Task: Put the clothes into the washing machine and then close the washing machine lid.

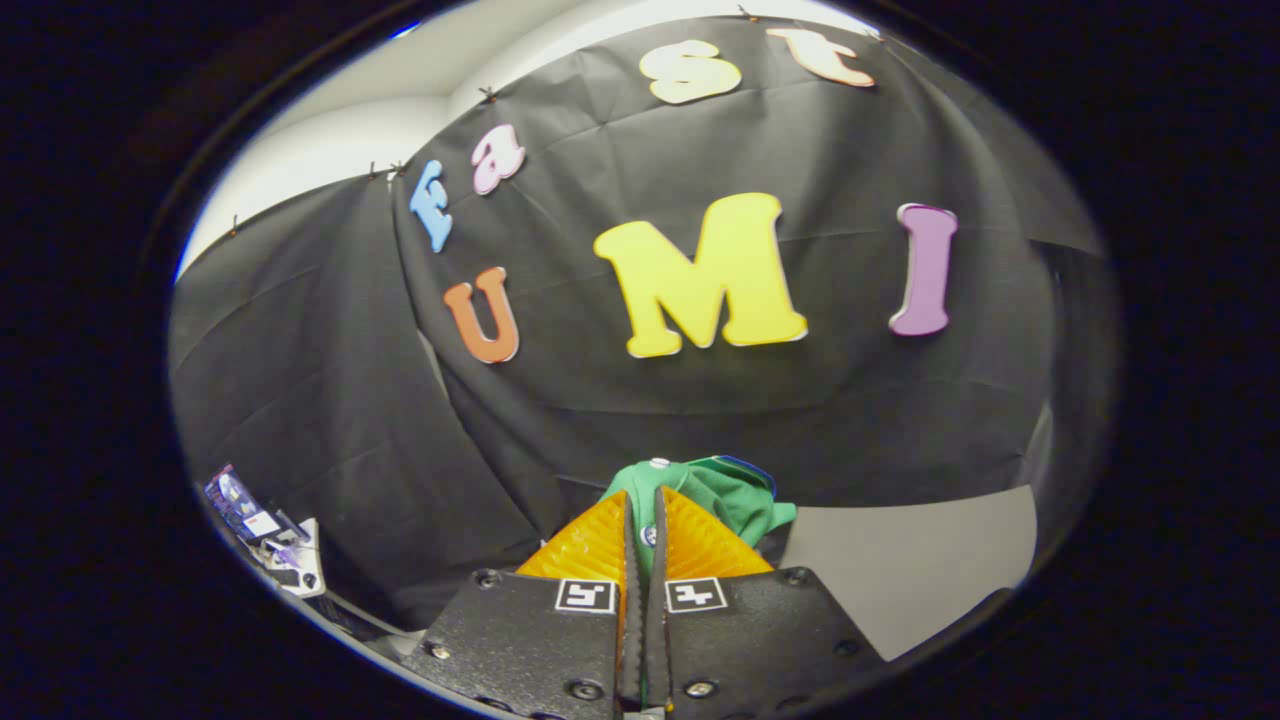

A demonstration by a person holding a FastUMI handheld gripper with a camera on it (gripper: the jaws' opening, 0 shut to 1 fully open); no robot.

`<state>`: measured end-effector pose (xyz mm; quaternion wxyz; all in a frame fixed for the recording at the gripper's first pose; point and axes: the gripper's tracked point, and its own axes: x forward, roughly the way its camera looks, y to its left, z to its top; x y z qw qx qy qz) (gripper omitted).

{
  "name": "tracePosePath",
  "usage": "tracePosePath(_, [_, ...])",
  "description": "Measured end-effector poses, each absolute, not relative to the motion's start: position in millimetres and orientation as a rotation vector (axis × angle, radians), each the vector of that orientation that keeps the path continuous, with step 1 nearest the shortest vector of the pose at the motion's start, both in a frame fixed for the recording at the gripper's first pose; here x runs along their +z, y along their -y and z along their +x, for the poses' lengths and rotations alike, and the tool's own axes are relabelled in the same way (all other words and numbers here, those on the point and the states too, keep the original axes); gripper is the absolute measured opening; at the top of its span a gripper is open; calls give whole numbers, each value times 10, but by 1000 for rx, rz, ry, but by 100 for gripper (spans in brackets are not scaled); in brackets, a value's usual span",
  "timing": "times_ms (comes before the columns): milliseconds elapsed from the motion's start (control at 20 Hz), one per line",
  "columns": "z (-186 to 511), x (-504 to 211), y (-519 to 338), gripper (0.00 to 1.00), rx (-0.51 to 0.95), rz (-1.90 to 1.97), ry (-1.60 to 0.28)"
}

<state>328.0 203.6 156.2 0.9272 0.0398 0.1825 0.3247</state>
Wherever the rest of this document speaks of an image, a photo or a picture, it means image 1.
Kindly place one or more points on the green polo shirt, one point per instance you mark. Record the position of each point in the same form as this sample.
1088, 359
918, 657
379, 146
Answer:
735, 500

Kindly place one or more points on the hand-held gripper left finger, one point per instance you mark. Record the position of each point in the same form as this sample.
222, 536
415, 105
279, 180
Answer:
540, 640

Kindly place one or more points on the black backdrop cloth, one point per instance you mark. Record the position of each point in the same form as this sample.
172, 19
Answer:
700, 420

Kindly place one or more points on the grey metal cabinet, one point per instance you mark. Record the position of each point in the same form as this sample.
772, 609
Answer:
900, 570

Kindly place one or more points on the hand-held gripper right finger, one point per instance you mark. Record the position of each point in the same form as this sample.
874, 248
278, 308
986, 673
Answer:
750, 640

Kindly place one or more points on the white plastic device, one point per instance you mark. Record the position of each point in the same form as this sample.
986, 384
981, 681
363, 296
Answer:
300, 565

